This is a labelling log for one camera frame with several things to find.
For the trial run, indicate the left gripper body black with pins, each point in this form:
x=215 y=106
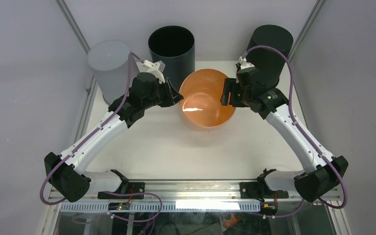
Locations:
x=159 y=98

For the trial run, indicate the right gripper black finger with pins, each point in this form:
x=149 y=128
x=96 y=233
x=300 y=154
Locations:
x=230 y=86
x=226 y=98

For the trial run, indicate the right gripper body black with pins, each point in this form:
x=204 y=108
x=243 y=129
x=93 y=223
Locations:
x=243 y=95

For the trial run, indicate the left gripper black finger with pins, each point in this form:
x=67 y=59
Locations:
x=175 y=100
x=170 y=89

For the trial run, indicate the orange plastic bucket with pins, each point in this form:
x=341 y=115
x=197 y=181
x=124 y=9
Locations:
x=201 y=107

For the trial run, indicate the black ribbed plastic bucket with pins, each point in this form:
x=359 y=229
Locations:
x=269 y=63

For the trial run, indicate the grey plastic bucket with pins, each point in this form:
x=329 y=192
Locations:
x=109 y=62

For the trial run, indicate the dark blue plastic bucket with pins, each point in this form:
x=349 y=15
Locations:
x=175 y=47

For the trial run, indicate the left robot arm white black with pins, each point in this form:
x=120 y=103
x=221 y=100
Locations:
x=67 y=171

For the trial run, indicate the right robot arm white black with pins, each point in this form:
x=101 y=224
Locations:
x=322 y=171

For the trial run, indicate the orange object below table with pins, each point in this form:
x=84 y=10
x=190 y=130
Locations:
x=230 y=219

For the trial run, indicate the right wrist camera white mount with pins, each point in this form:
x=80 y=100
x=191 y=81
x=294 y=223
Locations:
x=243 y=64

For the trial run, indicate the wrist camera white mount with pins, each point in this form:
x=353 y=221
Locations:
x=243 y=64
x=155 y=68

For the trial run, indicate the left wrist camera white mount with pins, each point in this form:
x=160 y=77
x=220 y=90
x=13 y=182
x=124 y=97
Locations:
x=155 y=68

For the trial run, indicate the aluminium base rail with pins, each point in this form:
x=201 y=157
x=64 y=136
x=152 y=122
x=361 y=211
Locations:
x=172 y=190

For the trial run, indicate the right aluminium frame post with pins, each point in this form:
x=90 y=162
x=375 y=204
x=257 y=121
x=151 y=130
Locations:
x=309 y=22

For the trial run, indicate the aluminium frame post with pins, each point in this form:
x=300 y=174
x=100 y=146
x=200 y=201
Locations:
x=73 y=25
x=309 y=22

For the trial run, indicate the left aluminium frame post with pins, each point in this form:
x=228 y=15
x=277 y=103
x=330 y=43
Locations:
x=73 y=25

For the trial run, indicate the white slotted cable duct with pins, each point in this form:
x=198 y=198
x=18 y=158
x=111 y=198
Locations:
x=199 y=205

